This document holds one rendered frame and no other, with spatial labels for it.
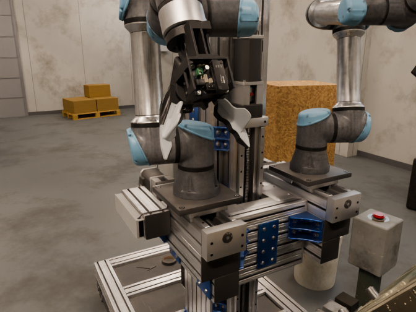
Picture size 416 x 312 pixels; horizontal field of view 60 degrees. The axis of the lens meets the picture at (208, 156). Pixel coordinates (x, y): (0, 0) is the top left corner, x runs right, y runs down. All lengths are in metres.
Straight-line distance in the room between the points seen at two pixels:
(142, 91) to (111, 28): 8.91
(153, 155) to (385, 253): 0.83
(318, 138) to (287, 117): 1.25
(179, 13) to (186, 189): 0.65
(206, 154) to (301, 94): 1.63
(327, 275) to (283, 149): 0.89
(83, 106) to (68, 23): 2.16
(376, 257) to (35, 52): 8.99
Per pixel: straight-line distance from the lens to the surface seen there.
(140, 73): 1.07
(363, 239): 1.37
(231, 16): 0.75
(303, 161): 1.39
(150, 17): 0.73
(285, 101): 2.59
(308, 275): 2.52
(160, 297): 2.10
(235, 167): 1.31
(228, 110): 0.60
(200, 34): 0.58
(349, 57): 1.46
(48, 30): 9.69
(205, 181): 1.11
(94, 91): 9.15
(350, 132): 1.42
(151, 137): 1.05
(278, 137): 2.62
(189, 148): 1.07
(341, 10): 1.12
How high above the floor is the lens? 1.48
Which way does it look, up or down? 16 degrees down
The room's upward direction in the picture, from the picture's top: straight up
